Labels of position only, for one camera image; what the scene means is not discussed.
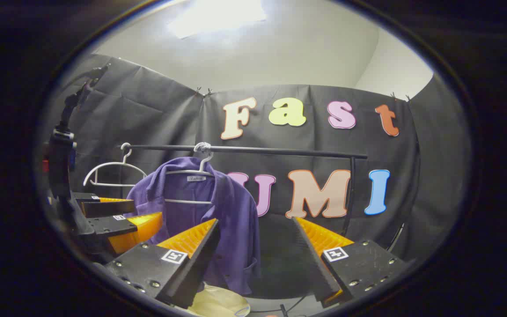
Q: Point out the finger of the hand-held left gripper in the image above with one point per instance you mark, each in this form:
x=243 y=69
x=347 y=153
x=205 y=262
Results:
x=112 y=225
x=108 y=208

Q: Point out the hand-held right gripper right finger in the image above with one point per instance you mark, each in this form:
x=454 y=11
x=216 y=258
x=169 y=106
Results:
x=317 y=268

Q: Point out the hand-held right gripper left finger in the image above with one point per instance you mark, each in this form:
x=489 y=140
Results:
x=196 y=268

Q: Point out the beige laundry hamper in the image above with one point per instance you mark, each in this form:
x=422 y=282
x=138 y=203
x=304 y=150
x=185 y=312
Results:
x=218 y=304

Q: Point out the purple knit shirt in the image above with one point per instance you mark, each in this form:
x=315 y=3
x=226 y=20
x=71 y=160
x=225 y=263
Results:
x=236 y=229

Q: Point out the white clothes hanger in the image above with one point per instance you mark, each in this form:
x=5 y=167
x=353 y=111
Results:
x=112 y=164
x=203 y=165

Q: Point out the black clothes rack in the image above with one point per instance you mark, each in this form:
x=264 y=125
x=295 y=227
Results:
x=280 y=152

